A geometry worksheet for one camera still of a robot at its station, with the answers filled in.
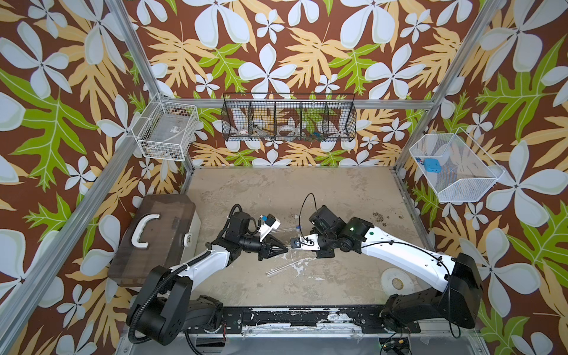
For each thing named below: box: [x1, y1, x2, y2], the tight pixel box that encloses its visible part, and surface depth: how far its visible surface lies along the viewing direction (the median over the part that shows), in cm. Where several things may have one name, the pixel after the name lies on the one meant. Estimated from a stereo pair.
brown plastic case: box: [107, 193, 196, 287], surface depth 76 cm
